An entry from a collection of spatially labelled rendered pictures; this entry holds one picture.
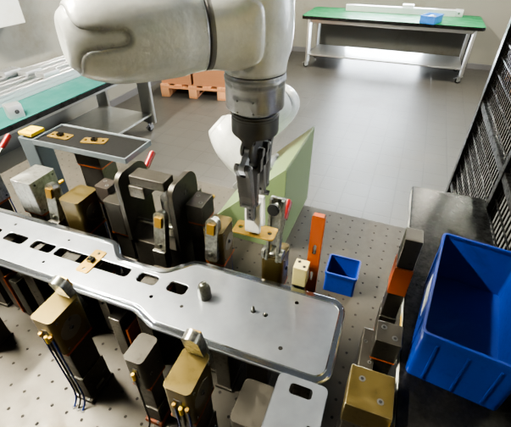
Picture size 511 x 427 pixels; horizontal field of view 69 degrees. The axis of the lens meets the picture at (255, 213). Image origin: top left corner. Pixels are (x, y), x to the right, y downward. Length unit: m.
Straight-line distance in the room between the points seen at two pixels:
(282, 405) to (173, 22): 0.65
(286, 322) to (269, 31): 0.61
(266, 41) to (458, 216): 0.90
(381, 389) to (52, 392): 0.88
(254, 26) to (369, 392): 0.61
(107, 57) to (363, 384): 0.65
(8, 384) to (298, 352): 0.84
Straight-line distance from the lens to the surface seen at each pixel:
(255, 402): 0.81
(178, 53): 0.47
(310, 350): 0.85
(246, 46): 0.50
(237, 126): 0.57
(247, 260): 1.44
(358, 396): 0.74
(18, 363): 1.36
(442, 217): 1.24
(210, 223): 0.98
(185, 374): 0.77
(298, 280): 0.93
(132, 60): 0.47
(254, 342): 0.85
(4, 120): 3.03
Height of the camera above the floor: 1.71
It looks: 37 degrees down
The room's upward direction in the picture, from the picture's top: straight up
